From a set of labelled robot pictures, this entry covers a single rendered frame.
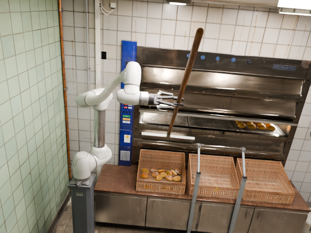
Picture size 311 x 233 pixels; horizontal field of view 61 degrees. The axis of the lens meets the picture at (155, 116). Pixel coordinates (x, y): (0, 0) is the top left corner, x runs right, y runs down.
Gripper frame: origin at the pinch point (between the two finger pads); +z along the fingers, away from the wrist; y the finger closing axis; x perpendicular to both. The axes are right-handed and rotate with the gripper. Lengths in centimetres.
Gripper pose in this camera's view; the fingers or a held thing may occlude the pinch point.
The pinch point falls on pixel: (178, 101)
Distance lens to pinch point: 179.2
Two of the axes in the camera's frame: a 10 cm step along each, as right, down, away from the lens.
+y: -0.9, 9.5, -2.9
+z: 10.0, 0.9, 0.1
